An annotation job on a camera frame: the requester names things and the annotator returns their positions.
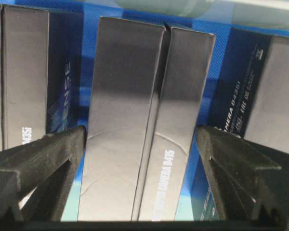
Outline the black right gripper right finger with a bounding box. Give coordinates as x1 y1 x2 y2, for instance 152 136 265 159
197 127 289 221

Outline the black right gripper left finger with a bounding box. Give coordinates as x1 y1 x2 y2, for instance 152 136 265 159
0 126 86 221

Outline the clear plastic storage case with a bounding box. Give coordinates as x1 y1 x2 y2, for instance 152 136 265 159
89 0 289 29

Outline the black realsense box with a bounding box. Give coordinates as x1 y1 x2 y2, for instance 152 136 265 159
78 17 215 221
0 4 83 151
208 28 289 154

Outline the blue liner sheet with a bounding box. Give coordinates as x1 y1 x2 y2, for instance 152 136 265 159
48 0 234 222

